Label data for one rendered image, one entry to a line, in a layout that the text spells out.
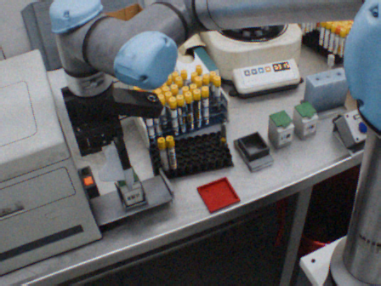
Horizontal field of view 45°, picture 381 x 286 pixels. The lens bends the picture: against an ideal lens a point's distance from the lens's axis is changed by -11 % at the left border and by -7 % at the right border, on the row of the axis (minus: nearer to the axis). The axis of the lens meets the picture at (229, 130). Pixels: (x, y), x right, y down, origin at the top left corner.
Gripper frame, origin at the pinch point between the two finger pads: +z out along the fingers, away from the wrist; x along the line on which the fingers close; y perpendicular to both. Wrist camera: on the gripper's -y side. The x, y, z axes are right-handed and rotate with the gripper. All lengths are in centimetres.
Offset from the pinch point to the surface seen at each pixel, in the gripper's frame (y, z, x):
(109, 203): 4.9, 11.0, -0.6
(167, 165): -10.0, 11.7, -5.2
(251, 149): -28.6, 13.5, -3.1
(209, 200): -15.0, 14.7, 4.7
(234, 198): -19.7, 14.7, 6.5
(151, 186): -4.7, 11.0, -0.8
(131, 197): 0.4, 7.6, 2.5
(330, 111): -52, 14, -6
